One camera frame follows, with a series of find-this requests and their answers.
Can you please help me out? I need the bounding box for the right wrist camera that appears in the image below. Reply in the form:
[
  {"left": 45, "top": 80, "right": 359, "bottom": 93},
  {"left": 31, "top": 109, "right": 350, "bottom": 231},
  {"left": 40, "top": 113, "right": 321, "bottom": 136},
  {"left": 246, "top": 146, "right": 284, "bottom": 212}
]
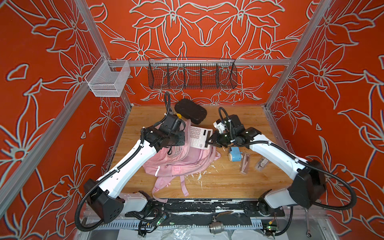
[{"left": 213, "top": 115, "right": 243, "bottom": 134}]

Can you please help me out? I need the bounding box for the black pencil case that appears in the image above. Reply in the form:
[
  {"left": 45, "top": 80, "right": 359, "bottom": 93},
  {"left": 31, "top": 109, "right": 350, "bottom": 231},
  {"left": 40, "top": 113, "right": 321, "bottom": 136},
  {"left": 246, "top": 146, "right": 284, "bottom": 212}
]
[{"left": 175, "top": 99, "right": 208, "bottom": 125}]

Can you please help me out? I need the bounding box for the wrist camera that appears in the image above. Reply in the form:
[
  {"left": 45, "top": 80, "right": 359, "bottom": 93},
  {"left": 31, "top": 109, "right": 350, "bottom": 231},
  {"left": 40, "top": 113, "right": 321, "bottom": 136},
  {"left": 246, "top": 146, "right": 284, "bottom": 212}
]
[
  {"left": 159, "top": 114, "right": 186, "bottom": 136},
  {"left": 213, "top": 115, "right": 243, "bottom": 134}
]

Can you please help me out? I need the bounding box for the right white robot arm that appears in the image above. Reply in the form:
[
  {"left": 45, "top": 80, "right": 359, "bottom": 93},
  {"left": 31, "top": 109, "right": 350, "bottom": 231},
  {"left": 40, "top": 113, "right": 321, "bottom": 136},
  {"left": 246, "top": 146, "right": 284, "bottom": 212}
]
[{"left": 207, "top": 107, "right": 357, "bottom": 216}]

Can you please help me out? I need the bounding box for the silver wrench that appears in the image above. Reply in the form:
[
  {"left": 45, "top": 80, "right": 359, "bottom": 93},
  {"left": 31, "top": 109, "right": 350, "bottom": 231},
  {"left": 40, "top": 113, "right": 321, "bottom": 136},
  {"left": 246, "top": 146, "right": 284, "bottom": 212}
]
[{"left": 304, "top": 209, "right": 312, "bottom": 239}]

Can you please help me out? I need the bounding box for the white wire wall basket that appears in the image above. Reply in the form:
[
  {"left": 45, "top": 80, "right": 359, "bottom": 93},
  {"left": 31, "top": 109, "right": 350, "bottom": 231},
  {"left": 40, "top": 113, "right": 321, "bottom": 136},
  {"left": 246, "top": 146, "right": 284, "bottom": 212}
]
[{"left": 85, "top": 55, "right": 131, "bottom": 97}]

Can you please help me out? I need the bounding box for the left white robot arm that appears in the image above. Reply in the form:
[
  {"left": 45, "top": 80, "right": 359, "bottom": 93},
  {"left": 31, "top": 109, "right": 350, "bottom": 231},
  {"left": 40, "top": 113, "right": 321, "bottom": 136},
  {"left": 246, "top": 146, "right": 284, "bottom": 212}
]
[{"left": 74, "top": 92, "right": 186, "bottom": 232}]

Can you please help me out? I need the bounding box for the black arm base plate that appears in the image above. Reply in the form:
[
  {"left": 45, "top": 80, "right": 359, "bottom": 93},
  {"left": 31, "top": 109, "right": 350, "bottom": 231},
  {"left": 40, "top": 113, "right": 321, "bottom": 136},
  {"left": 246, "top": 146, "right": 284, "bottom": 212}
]
[{"left": 124, "top": 197, "right": 286, "bottom": 218}]

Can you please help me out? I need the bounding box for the metal ball valve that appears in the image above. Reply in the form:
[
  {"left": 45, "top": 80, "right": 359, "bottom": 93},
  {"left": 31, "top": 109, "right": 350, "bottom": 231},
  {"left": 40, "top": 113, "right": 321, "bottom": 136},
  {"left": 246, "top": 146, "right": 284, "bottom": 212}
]
[{"left": 209, "top": 211, "right": 233, "bottom": 235}]

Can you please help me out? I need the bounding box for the white cable duct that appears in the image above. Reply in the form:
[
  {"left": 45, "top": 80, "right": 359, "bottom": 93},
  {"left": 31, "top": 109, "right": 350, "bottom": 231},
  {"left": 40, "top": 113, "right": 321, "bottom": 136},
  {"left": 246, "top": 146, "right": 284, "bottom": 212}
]
[{"left": 98, "top": 218, "right": 263, "bottom": 230}]

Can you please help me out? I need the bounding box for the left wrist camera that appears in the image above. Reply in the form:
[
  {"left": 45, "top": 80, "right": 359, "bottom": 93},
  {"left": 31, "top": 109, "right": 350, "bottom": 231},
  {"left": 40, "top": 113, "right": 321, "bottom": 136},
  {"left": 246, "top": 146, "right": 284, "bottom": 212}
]
[{"left": 159, "top": 114, "right": 186, "bottom": 136}]

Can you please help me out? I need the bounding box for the pink student backpack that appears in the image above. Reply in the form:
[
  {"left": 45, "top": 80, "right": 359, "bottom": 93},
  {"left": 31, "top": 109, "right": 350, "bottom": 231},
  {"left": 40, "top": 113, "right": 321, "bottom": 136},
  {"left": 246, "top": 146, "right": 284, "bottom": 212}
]
[{"left": 143, "top": 120, "right": 221, "bottom": 203}]

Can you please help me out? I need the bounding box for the black wire wall basket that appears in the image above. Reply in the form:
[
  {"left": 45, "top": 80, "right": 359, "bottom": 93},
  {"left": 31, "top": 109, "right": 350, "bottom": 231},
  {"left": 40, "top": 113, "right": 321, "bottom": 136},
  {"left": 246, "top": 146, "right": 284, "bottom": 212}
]
[{"left": 148, "top": 57, "right": 238, "bottom": 90}]

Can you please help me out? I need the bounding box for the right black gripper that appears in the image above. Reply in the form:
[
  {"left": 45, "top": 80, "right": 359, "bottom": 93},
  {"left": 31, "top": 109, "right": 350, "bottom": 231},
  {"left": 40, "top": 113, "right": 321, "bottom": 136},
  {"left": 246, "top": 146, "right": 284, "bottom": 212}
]
[{"left": 204, "top": 129, "right": 238, "bottom": 148}]

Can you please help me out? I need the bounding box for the blue pencil sharpener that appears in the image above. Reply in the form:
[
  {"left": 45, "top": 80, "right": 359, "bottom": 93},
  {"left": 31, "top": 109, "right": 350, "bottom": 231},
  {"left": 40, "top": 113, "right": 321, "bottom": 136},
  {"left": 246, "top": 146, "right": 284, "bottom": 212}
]
[{"left": 228, "top": 147, "right": 243, "bottom": 162}]

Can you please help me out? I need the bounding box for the clear eraser box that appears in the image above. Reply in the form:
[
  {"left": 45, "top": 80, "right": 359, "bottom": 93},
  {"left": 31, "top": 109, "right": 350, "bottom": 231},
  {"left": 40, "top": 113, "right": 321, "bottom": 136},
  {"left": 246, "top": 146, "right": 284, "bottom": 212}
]
[{"left": 255, "top": 157, "right": 270, "bottom": 172}]

